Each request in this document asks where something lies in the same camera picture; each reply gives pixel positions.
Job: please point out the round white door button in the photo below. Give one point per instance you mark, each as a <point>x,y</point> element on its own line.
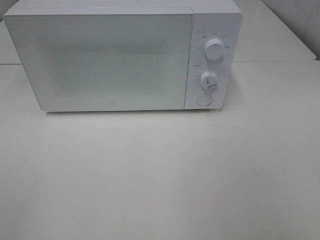
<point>204,100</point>

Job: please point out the white timer knob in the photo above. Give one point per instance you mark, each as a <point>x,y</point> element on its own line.
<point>208,81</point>

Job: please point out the white microwave door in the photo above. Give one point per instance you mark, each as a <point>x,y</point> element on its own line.
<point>104,58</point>

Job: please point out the upper white power knob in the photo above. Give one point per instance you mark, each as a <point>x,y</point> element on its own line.
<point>214,48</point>

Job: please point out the white microwave oven body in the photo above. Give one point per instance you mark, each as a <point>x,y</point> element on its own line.
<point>211,18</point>

